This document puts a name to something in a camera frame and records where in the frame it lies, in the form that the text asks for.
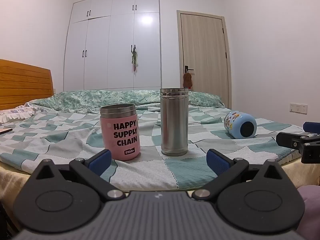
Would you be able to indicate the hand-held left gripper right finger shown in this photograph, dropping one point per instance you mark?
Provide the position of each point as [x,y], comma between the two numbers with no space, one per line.
[217,162]

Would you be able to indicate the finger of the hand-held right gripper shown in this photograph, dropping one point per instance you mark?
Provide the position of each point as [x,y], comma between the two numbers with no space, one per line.
[311,126]
[287,140]

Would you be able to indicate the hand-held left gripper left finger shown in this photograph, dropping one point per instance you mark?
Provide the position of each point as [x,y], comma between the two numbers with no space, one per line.
[101,161]

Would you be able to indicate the blue cartoon print cup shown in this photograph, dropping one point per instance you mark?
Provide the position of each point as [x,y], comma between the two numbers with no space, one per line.
[240,125]

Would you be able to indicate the pink steel cup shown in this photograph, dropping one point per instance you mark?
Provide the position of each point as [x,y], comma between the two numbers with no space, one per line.
[120,135]

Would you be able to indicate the tall stainless steel cup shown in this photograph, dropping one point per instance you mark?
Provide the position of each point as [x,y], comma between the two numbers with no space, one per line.
[174,122]

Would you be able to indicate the green white checkered blanket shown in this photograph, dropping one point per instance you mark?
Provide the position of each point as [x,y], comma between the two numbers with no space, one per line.
[62,135]

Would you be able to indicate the green floral quilt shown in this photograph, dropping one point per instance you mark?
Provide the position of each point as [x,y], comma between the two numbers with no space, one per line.
[100,98]

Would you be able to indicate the person's pink clothed leg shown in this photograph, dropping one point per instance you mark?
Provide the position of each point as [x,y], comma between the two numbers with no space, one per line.
[311,212]

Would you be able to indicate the brown hanging charm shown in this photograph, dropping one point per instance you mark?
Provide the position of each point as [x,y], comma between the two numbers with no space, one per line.
[187,80]

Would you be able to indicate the yellow bed sheet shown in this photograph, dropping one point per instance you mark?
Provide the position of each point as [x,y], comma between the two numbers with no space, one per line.
[12,187]

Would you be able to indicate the white floral pillow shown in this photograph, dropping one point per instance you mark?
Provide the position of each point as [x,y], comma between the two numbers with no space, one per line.
[15,112]

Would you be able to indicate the dark flat phone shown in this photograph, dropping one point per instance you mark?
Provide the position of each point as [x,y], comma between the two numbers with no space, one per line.
[5,130]

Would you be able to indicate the light wooden door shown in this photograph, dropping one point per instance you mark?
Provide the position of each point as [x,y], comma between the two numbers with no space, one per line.
[205,55]

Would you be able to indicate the green hanging ornament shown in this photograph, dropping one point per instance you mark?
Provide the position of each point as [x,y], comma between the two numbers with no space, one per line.
[134,57]

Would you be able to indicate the wooden headboard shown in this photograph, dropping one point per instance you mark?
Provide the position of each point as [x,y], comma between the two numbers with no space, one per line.
[22,85]

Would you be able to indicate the white wardrobe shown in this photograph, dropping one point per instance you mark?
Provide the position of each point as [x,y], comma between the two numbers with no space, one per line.
[112,42]

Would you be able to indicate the white wall socket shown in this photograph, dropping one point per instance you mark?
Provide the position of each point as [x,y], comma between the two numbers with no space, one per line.
[298,108]

